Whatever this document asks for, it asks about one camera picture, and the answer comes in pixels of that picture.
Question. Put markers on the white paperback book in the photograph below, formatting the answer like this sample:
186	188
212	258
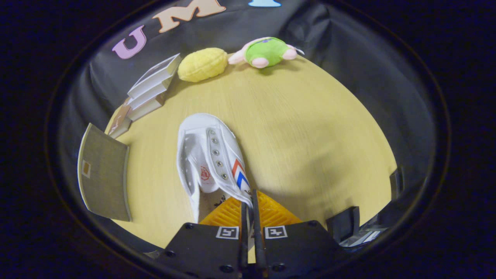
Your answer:
151	97
145	110

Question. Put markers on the brown cover book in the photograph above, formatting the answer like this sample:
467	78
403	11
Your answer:
119	122

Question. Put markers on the grey fabric storage box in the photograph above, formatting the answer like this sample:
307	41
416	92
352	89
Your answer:
102	174

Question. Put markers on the yellow plush toy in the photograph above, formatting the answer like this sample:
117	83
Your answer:
201	65

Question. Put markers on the white striped canvas shoe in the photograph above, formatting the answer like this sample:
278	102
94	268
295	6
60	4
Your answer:
232	155

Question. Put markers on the black backdrop cloth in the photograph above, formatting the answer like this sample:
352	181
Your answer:
368	77

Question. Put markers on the green pink turtle plush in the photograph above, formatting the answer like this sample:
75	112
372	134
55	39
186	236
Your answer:
267	52

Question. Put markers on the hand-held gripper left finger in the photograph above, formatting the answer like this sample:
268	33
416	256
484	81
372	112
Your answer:
244	248

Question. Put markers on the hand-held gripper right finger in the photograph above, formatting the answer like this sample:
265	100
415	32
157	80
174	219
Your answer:
259	248

